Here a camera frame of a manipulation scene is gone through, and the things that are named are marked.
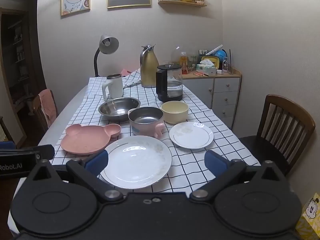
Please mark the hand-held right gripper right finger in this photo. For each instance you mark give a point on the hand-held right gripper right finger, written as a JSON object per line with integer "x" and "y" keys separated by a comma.
{"x": 214, "y": 160}

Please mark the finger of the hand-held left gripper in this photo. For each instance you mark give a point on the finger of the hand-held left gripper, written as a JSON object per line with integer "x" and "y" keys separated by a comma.
{"x": 46, "y": 151}
{"x": 7, "y": 145}

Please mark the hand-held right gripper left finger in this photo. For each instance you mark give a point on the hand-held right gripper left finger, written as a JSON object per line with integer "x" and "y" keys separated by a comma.
{"x": 98, "y": 160}

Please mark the pink bear-shaped plate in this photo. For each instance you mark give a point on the pink bear-shaped plate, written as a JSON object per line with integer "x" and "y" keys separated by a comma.
{"x": 83, "y": 138}

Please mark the stainless steel bowl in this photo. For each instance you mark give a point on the stainless steel bowl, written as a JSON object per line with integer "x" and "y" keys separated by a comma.
{"x": 117, "y": 108}

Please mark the small white plate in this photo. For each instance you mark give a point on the small white plate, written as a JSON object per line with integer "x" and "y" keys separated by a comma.
{"x": 191, "y": 135}

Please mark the large white plate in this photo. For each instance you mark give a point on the large white plate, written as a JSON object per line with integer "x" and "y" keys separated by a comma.
{"x": 137, "y": 161}

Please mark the pink cloth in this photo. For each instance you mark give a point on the pink cloth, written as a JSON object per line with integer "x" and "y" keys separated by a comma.
{"x": 48, "y": 105}

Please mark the white checkered tablecloth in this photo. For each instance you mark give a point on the white checkered tablecloth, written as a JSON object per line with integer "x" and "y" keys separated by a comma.
{"x": 200, "y": 110}

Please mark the cream bowl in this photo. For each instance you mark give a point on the cream bowl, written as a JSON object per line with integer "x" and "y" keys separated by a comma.
{"x": 175, "y": 113}

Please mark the white corner cabinet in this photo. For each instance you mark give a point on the white corner cabinet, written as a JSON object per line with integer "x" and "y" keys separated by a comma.
{"x": 225, "y": 90}

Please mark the dark wooden slatted chair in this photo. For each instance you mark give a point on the dark wooden slatted chair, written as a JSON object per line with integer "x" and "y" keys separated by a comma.
{"x": 280, "y": 130}

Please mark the white mug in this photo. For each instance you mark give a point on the white mug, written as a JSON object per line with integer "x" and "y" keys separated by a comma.
{"x": 115, "y": 88}

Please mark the dark wooden bookshelf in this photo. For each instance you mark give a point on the dark wooden bookshelf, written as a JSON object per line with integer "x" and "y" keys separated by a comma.
{"x": 17, "y": 62}

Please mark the black glass kettle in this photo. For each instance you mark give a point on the black glass kettle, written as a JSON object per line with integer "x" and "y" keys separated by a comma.
{"x": 166, "y": 85}

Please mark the green white tissue box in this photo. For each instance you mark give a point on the green white tissue box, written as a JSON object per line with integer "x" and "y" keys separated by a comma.
{"x": 205, "y": 68}

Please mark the pink folded sheet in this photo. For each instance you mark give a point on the pink folded sheet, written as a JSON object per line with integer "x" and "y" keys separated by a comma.
{"x": 125, "y": 71}

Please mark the orange juice bottle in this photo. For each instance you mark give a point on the orange juice bottle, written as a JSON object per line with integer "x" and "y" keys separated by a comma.
{"x": 184, "y": 63}

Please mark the gold thermos jug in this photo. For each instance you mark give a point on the gold thermos jug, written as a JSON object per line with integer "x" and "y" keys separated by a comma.
{"x": 149, "y": 72}

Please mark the blue globe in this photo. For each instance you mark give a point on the blue globe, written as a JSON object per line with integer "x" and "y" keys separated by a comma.
{"x": 221, "y": 55}

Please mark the white tube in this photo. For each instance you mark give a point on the white tube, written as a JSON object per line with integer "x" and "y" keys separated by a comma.
{"x": 214, "y": 50}

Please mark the yellow cartoon tissue box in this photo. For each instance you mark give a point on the yellow cartoon tissue box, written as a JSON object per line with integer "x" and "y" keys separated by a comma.
{"x": 310, "y": 217}

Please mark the grey desk lamp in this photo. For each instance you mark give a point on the grey desk lamp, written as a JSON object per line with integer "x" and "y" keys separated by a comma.
{"x": 108, "y": 45}

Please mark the wooden wall shelf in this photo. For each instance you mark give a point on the wooden wall shelf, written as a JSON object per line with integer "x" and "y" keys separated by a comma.
{"x": 182, "y": 3}

